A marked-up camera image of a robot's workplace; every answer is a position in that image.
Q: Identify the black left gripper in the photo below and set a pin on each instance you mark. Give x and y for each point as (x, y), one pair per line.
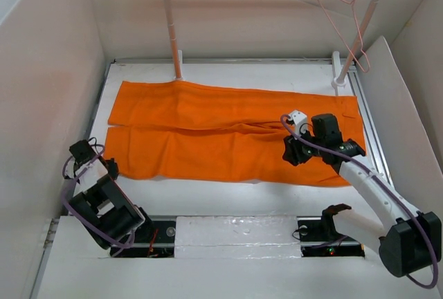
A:
(113, 168)

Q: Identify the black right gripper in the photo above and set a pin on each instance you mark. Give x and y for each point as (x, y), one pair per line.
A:
(292, 153)

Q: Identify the orange trousers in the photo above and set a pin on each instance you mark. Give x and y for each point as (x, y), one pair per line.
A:
(183, 130)

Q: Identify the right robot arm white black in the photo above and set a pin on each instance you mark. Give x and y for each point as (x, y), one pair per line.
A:
(405, 238)

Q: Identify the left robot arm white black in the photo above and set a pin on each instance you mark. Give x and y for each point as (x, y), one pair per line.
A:
(102, 207)

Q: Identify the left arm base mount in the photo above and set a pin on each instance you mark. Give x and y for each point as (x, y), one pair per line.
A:
(155, 243)

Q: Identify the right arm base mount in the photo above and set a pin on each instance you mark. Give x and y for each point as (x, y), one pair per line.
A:
(317, 238)

